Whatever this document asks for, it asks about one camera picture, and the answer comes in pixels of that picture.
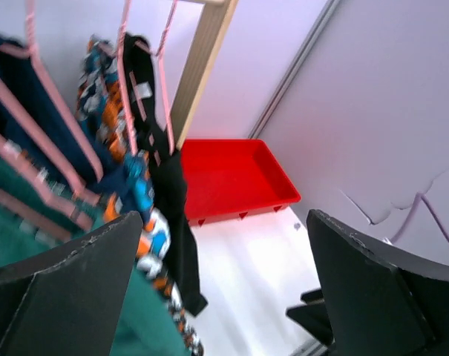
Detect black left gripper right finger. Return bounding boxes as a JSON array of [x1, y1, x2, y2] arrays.
[[307, 209, 449, 355]]

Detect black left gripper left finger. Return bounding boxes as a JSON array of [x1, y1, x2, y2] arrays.
[[0, 212, 142, 355]]

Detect navy blue shorts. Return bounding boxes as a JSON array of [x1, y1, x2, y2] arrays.
[[0, 36, 128, 195]]

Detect black shorts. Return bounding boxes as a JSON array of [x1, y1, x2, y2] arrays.
[[122, 33, 208, 317]]

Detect blue orange patterned shorts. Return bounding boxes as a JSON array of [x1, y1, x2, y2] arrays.
[[76, 37, 204, 355]]

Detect pink hanger of black shorts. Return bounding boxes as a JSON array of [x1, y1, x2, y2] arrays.
[[116, 0, 177, 156]]

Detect pink hanger of navy shorts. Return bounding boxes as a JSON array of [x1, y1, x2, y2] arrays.
[[0, 1, 104, 190]]

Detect pink hanger of patterned shorts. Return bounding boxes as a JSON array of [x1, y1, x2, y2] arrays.
[[96, 39, 135, 162]]

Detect green shorts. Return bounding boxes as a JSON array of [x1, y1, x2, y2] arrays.
[[0, 158, 190, 355]]

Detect pink hanger of green shorts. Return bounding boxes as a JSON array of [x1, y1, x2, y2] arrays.
[[0, 135, 104, 242]]

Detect red plastic bin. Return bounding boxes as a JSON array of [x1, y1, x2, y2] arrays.
[[181, 139, 301, 226]]

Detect wooden clothes rack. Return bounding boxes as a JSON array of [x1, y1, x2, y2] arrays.
[[171, 0, 238, 148]]

